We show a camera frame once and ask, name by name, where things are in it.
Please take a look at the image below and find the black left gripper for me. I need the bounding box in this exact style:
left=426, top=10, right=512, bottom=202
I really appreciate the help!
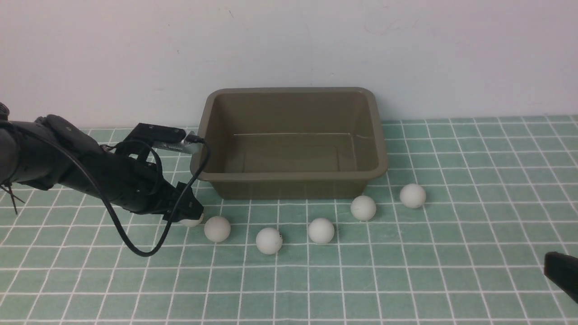
left=93, top=152, right=204, bottom=223

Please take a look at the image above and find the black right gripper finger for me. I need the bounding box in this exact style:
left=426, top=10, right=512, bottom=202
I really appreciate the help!
left=544, top=252, right=578, bottom=303

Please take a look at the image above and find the white ping-pong ball with logo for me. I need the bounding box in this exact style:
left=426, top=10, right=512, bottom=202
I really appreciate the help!
left=179, top=214, right=204, bottom=227

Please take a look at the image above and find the white ping-pong ball plain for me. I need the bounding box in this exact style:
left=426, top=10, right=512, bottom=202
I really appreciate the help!
left=204, top=216, right=231, bottom=243

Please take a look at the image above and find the white ping-pong ball printed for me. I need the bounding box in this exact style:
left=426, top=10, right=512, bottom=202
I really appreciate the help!
left=255, top=227, right=283, bottom=255

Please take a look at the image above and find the white ping-pong ball speckled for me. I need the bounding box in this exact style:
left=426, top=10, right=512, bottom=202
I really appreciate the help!
left=350, top=195, right=377, bottom=222

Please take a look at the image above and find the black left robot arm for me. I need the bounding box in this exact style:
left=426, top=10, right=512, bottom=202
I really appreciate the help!
left=1, top=105, right=204, bottom=226

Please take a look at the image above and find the olive green plastic bin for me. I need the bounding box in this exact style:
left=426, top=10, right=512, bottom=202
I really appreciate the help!
left=190, top=87, right=389, bottom=200

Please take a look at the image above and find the green checkered table mat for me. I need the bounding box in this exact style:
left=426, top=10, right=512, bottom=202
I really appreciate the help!
left=0, top=116, right=578, bottom=325

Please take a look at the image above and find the black left camera cable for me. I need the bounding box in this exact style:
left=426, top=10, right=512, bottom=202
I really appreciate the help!
left=9, top=122, right=211, bottom=258

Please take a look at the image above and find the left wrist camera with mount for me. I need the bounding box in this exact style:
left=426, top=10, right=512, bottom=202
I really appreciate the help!
left=116, top=123, right=205, bottom=156

